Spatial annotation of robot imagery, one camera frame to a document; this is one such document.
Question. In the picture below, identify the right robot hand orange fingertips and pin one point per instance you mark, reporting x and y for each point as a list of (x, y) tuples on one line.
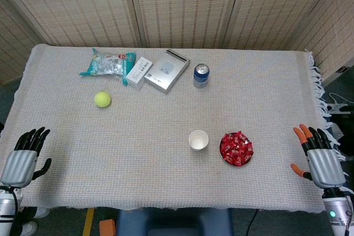
[(326, 168)]

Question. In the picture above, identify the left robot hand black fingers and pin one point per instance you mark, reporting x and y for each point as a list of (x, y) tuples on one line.
[(19, 168)]

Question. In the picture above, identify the left robot arm silver white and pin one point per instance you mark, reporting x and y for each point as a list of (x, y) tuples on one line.
[(7, 208)]

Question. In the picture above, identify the white shoe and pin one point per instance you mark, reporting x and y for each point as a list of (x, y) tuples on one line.
[(41, 213), (29, 229)]

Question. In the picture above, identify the round steel plate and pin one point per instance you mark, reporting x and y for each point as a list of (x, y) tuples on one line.
[(223, 159)]

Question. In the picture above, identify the orange block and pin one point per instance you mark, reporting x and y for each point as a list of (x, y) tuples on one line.
[(107, 227)]

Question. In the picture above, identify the yellow tennis ball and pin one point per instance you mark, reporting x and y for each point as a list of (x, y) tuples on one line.
[(103, 99)]

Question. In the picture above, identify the white paper cup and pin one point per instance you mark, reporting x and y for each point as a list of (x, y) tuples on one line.
[(197, 140)]

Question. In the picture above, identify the teal clear plastic snack bag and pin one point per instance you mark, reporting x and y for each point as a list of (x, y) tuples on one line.
[(106, 64)]

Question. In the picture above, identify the small white carton box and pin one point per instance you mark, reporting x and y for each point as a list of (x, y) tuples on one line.
[(138, 73)]

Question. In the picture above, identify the blue drink can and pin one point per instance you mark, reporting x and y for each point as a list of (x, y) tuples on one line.
[(201, 77)]

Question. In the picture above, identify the beige woven tablecloth with fringe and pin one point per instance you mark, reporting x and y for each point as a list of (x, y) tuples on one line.
[(166, 114)]

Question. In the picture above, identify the blue chair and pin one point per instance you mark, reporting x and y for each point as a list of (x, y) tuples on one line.
[(171, 222)]

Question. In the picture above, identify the grey boxed spiral notebook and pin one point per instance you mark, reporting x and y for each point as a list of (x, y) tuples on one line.
[(164, 71)]

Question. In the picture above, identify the woven folding screen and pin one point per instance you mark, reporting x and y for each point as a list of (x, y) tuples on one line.
[(179, 4)]

